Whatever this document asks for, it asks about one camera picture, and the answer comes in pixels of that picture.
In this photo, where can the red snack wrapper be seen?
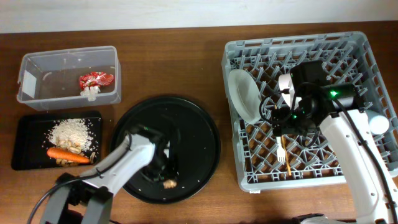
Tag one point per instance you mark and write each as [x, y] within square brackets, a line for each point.
[95, 79]

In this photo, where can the brown ginger piece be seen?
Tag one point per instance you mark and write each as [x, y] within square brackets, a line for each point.
[169, 184]

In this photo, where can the pile of rice and nuts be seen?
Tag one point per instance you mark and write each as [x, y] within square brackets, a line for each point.
[74, 136]

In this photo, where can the wooden chopstick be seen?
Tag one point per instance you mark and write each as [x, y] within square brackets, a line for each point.
[286, 157]

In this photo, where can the black rectangular tray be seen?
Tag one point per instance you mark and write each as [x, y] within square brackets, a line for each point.
[33, 138]

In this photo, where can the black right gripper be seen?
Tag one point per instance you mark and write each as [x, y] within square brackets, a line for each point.
[281, 123]

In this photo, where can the pale pink bowl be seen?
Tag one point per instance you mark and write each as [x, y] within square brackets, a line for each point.
[285, 83]

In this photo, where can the light blue plastic cup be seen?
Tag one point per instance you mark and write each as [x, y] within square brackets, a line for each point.
[378, 123]

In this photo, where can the grey dishwasher rack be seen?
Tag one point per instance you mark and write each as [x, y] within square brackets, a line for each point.
[346, 57]

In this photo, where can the orange carrot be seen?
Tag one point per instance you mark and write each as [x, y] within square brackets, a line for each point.
[68, 155]

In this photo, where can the white plastic fork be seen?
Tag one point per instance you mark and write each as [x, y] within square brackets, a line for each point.
[280, 150]

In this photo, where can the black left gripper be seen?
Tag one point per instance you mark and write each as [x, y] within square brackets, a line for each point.
[174, 173]

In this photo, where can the clear plastic waste bin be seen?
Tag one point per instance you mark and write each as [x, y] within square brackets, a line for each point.
[50, 80]

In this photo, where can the round black serving tray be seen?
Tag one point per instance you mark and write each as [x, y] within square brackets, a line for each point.
[195, 142]

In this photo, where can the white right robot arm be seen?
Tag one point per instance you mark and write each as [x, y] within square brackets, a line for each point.
[337, 111]

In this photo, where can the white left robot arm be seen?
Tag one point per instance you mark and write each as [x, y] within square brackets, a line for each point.
[88, 198]

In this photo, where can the grey plate with food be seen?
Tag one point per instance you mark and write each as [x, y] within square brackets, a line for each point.
[244, 95]

